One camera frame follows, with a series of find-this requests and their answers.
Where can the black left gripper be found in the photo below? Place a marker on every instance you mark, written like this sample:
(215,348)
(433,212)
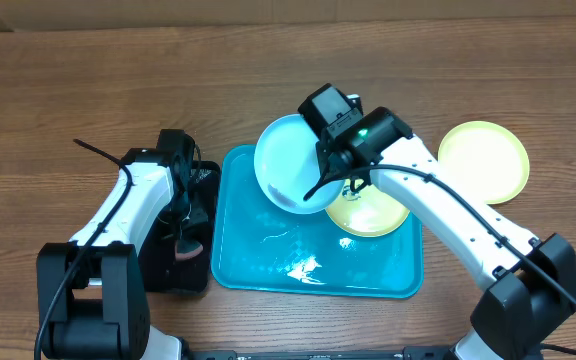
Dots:
(201,213)

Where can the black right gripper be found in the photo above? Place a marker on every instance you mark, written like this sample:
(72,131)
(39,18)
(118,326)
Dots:
(334,171)

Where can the orange green scrub sponge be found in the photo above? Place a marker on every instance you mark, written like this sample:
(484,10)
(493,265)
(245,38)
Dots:
(187,249)

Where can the light blue plate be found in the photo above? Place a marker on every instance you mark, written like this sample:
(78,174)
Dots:
(286,167)

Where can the yellow plate with blue stain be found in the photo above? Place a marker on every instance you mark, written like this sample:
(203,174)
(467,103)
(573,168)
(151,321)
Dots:
(367,213)

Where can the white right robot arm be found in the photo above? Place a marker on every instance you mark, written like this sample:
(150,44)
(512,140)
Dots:
(529,285)

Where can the black plastic tray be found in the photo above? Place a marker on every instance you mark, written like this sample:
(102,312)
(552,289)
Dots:
(160,271)

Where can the teal plastic tray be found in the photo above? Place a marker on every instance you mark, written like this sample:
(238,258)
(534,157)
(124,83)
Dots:
(258,246)

